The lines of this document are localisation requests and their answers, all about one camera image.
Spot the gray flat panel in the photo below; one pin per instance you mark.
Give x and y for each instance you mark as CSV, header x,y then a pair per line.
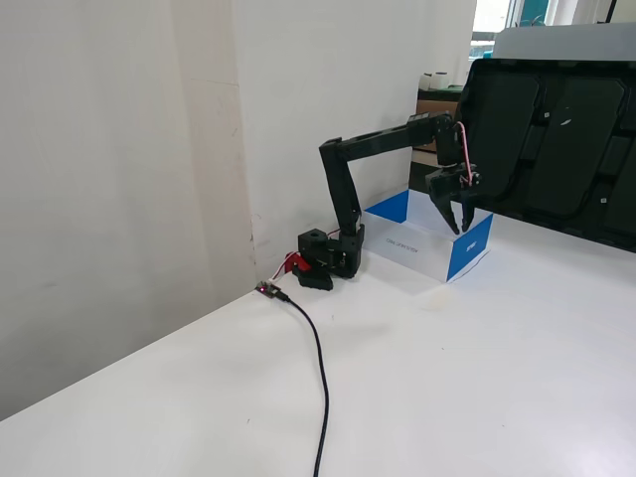
x,y
561,45

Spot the small controller board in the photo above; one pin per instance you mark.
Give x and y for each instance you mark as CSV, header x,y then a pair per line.
x,y
266,289

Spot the brown cardboard box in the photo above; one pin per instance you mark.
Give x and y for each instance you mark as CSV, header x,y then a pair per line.
x,y
432,107

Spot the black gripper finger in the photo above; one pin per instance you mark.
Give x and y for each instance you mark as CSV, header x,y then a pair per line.
x,y
447,211
468,211

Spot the blue and white cardboard box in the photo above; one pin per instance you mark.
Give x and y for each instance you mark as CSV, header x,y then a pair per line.
x,y
422,253

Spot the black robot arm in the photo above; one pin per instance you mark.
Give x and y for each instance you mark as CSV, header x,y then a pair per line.
x,y
343,189

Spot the red table clamp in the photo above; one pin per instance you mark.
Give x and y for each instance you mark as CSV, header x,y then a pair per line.
x,y
298,262

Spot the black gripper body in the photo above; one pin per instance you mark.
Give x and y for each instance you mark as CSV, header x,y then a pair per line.
x,y
445,186

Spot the black plastic tray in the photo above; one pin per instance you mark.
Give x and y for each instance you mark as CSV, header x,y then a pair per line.
x,y
571,139

